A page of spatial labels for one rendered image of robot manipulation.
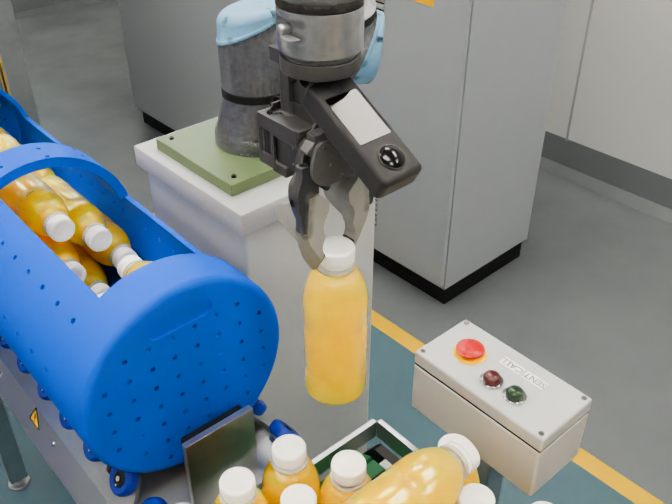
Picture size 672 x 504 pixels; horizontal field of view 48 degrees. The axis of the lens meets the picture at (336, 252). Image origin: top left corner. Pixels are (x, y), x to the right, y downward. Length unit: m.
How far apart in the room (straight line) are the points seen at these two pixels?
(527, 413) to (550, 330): 1.89
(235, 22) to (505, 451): 0.73
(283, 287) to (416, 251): 1.50
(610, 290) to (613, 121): 0.90
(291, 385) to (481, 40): 1.31
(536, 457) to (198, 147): 0.75
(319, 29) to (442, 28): 1.76
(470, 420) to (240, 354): 0.30
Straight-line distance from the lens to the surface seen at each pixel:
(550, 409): 0.95
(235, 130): 1.28
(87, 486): 1.17
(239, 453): 1.03
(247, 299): 0.96
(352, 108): 0.66
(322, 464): 1.03
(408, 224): 2.75
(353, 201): 0.74
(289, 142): 0.70
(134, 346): 0.90
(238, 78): 1.25
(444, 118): 2.46
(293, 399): 1.51
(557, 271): 3.11
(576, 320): 2.89
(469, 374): 0.97
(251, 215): 1.18
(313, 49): 0.64
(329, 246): 0.76
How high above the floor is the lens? 1.76
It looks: 35 degrees down
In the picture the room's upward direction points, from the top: straight up
